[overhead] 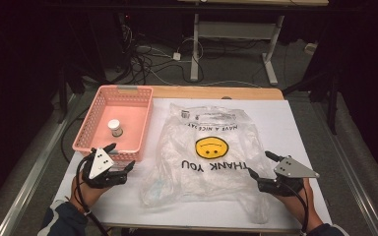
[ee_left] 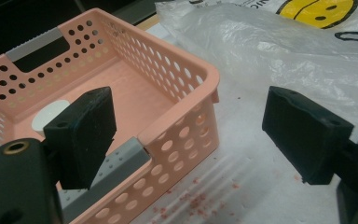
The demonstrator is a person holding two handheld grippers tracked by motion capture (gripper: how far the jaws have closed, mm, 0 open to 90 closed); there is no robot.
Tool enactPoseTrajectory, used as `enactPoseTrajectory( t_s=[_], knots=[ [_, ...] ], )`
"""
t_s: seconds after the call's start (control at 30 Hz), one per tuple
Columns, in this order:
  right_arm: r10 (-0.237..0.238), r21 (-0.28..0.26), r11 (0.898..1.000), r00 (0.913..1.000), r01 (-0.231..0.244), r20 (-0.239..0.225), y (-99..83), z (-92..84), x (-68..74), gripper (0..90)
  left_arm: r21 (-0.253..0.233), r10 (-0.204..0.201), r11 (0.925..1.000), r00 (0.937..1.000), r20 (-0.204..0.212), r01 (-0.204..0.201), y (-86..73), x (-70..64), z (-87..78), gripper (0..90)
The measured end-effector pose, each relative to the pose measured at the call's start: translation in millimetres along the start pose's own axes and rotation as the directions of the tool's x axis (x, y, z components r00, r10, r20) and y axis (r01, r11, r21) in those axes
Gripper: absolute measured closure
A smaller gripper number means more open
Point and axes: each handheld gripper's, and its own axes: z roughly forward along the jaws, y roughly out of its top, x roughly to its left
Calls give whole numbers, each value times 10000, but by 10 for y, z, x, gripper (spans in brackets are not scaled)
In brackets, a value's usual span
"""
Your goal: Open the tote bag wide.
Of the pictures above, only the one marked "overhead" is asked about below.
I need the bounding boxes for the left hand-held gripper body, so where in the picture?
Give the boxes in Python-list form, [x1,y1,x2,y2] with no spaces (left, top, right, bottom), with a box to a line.
[81,147,128,190]

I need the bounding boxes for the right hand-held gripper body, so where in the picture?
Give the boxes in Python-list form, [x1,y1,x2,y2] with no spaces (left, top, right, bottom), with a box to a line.
[257,155,321,198]

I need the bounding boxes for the small white-lidded jar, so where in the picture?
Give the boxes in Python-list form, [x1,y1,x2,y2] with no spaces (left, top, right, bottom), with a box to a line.
[107,118,124,138]

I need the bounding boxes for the pink plastic basket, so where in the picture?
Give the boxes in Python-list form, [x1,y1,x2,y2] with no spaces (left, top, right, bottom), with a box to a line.
[72,85,155,163]

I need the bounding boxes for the clear plastic smiley bag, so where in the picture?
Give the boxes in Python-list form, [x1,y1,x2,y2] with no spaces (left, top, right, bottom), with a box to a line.
[140,102,272,225]

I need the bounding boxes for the person's left hand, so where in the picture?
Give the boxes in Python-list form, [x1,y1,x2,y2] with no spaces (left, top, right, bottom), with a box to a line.
[69,172,112,212]

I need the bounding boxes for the person's right hand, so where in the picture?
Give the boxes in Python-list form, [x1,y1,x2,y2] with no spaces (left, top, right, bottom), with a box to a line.
[275,178,325,232]

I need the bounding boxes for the white table mat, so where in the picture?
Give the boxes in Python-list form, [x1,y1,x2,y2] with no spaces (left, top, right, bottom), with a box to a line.
[51,97,333,230]

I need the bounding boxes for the black metal stand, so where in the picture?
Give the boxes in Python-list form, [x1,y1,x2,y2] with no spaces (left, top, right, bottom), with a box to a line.
[282,65,340,136]
[56,63,87,125]

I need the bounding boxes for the beige floor socket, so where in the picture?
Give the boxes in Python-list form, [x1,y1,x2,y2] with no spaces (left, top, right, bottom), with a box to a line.
[303,42,319,55]

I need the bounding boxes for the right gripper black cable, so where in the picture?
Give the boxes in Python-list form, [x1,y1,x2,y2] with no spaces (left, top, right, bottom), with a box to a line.
[280,181,310,236]

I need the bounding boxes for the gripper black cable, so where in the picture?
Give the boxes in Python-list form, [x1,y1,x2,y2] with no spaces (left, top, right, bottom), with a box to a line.
[74,153,111,236]
[280,181,310,236]

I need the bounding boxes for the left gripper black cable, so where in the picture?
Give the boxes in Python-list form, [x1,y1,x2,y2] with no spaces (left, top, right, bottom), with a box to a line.
[74,153,111,236]

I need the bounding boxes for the silver metal floor rail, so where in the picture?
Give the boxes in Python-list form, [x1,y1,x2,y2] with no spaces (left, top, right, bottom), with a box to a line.
[309,97,378,236]
[0,93,82,236]

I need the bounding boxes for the tangle of black floor cables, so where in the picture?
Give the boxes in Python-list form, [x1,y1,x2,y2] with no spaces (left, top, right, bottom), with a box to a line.
[121,23,205,87]

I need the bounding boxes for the white metal desk frame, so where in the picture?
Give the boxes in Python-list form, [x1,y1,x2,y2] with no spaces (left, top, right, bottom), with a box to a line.
[190,13,285,87]

